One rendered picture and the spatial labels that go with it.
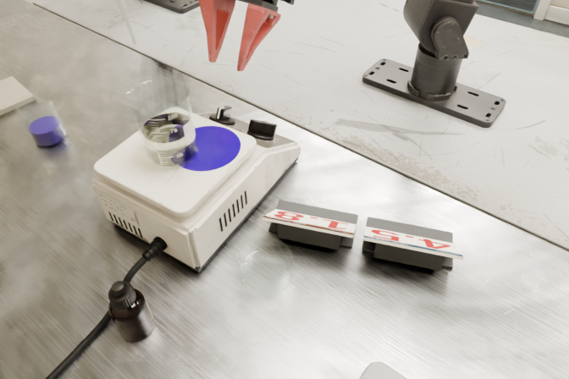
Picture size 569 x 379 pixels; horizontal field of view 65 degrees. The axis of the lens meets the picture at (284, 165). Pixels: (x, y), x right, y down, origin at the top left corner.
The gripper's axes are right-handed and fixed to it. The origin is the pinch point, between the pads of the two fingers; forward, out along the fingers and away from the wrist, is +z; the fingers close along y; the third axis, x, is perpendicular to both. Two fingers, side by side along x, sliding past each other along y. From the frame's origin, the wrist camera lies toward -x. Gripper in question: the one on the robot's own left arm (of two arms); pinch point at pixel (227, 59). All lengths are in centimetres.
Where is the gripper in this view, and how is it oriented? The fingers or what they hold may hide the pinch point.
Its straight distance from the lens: 53.4
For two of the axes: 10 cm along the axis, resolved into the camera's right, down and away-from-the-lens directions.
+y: 9.3, 3.3, -1.6
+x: 2.4, -2.3, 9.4
